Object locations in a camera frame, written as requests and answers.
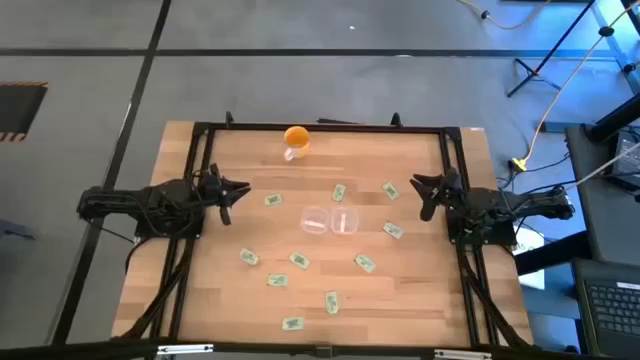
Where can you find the silver metal bracket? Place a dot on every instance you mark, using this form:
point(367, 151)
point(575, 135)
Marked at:
point(185, 348)
point(462, 354)

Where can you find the clear plastic container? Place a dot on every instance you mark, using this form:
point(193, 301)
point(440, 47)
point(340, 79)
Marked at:
point(315, 220)
point(344, 220)

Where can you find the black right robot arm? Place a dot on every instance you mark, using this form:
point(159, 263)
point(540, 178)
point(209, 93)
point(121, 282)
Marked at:
point(530, 205)

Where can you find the black aluminium table frame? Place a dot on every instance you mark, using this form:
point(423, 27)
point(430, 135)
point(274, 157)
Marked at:
point(325, 127)

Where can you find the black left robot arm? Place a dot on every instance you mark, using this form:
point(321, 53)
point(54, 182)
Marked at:
point(125, 200)

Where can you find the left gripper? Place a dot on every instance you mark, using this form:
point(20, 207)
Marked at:
point(214, 187)

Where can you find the black keyboard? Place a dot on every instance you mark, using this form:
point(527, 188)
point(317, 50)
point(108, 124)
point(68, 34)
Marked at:
point(612, 310)

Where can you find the black side desk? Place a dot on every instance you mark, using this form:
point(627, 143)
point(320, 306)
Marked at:
point(600, 220)

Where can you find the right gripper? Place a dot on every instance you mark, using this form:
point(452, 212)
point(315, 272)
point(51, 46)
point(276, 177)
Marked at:
point(449, 187)

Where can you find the black floor mat orange stripes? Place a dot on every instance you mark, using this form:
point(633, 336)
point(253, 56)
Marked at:
point(17, 110)

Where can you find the grey electronic device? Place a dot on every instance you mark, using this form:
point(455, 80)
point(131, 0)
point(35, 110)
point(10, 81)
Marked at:
point(629, 155)

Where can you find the black tripod stand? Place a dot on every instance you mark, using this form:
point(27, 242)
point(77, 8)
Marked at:
point(550, 55)

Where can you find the white paper sheet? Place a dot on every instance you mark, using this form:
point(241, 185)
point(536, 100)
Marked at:
point(530, 245)

